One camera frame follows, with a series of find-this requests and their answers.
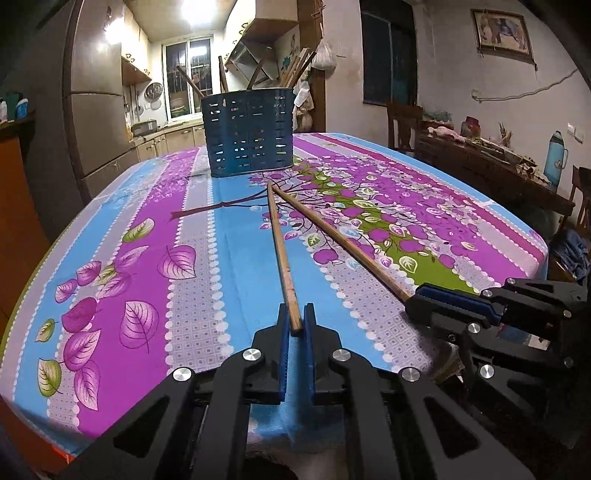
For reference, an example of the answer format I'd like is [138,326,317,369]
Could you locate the blue perforated utensil holder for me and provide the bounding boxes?
[200,87,295,179]

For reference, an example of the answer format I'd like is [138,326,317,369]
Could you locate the blue cloth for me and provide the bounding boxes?
[551,228,591,282]

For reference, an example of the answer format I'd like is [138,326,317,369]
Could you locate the dark window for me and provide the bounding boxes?
[359,0,419,107]

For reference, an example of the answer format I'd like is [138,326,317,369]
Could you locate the floral striped tablecloth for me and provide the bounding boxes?
[0,131,550,457]

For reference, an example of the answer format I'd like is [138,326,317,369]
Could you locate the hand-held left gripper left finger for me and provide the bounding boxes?
[60,302,293,480]

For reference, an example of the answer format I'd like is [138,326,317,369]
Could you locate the hanging shopping bags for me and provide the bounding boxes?
[293,78,315,132]

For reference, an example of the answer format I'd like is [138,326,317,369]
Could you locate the wooden chair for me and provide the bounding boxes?
[386,102,424,154]
[558,165,591,236]

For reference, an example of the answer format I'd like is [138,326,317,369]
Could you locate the silver refrigerator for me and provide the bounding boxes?
[62,0,140,191]

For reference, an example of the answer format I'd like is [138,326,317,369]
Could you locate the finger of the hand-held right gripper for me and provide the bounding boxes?
[416,277,588,325]
[405,294,579,445]

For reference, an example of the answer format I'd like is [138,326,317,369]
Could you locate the blue thermos flask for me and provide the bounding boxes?
[542,130,570,188]

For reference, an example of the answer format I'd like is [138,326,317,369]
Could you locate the white plastic bag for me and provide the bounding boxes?
[311,39,338,71]

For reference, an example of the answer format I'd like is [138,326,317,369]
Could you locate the ceiling light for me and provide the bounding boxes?
[180,0,232,28]

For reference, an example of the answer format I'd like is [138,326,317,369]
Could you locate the wall cable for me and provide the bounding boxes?
[471,68,579,103]

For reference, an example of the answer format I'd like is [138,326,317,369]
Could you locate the wall kitchen cabinet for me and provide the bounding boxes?
[235,0,302,49]
[121,4,154,85]

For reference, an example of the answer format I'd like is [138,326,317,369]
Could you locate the kitchen counter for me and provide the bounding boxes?
[133,122,207,163]

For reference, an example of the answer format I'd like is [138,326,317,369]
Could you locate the kitchen window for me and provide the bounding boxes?
[163,39,214,124]

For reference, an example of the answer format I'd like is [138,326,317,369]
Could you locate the framed picture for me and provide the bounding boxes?
[471,8,535,60]

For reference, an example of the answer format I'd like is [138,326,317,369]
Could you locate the dark wooden side table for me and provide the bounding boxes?
[414,124,576,222]

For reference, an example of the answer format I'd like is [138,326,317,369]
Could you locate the pink cloth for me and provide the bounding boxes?
[427,126,467,141]

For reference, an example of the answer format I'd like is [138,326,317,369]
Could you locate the orange wooden cabinet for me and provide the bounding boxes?
[0,117,52,333]

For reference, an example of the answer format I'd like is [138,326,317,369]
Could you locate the range hood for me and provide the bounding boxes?
[225,39,298,90]

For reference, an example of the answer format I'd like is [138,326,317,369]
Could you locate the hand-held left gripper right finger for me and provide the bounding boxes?
[302,302,536,480]

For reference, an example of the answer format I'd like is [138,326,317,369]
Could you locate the wooden cooking utensil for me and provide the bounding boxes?
[247,45,276,92]
[176,65,206,99]

